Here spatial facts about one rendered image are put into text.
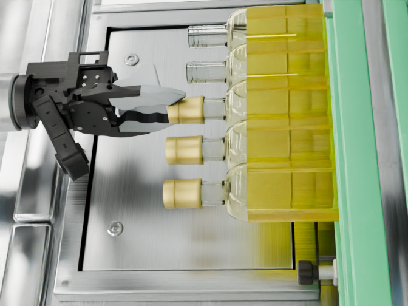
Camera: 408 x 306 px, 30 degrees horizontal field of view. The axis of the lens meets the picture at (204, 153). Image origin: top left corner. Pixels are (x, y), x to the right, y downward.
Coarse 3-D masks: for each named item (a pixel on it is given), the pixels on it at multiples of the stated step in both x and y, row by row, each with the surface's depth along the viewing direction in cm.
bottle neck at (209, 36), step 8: (192, 32) 99; (200, 32) 99; (208, 32) 99; (216, 32) 99; (224, 32) 99; (192, 40) 99; (200, 40) 99; (208, 40) 99; (216, 40) 99; (224, 40) 99; (200, 48) 100
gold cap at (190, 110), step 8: (200, 96) 94; (176, 104) 93; (184, 104) 93; (192, 104) 93; (200, 104) 93; (168, 112) 93; (176, 112) 93; (184, 112) 93; (192, 112) 93; (200, 112) 93; (176, 120) 94; (184, 120) 94; (192, 120) 93; (200, 120) 93
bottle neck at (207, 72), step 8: (192, 64) 96; (200, 64) 96; (208, 64) 96; (216, 64) 96; (192, 72) 96; (200, 72) 96; (208, 72) 96; (216, 72) 96; (192, 80) 97; (200, 80) 97; (208, 80) 96; (216, 80) 96; (224, 80) 96
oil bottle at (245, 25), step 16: (240, 16) 98; (256, 16) 98; (272, 16) 97; (288, 16) 97; (304, 16) 97; (320, 16) 96; (240, 32) 96; (256, 32) 96; (272, 32) 96; (288, 32) 96; (304, 32) 95; (320, 32) 95
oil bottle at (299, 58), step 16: (240, 48) 95; (256, 48) 95; (272, 48) 95; (288, 48) 95; (304, 48) 94; (320, 48) 94; (224, 64) 96; (240, 64) 94; (256, 64) 94; (272, 64) 94; (288, 64) 93; (304, 64) 93; (320, 64) 93
